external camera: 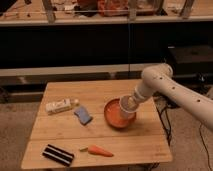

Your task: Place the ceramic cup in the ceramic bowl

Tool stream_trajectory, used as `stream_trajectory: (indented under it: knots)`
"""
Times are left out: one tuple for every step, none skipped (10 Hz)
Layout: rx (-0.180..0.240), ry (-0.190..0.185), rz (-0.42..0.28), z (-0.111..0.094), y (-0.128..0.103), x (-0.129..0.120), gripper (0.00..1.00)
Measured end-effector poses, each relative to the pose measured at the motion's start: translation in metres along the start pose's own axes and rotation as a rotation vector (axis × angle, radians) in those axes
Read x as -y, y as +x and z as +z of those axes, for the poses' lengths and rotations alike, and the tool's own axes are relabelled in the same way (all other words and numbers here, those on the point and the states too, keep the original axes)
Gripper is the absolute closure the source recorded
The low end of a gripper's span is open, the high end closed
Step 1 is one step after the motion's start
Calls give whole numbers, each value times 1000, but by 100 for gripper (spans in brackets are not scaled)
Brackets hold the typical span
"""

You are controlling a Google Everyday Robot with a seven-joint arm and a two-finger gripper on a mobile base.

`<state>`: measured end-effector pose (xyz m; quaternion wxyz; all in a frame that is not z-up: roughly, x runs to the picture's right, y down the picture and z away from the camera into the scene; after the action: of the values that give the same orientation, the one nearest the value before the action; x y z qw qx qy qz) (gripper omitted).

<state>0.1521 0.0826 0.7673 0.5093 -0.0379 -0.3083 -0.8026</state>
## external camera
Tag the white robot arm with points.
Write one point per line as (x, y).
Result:
(158, 78)

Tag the orange ceramic bowl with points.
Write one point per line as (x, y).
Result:
(113, 115)

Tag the wooden table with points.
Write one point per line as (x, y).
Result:
(143, 142)

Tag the blue sponge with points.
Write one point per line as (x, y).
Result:
(83, 115)

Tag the white plastic bottle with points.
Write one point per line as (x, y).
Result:
(61, 105)

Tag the orange toy carrot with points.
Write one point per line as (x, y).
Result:
(96, 150)

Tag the black box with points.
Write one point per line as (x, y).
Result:
(191, 59)

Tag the metal shelf rack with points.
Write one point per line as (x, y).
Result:
(30, 44)

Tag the black white striped block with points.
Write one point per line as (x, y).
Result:
(58, 155)

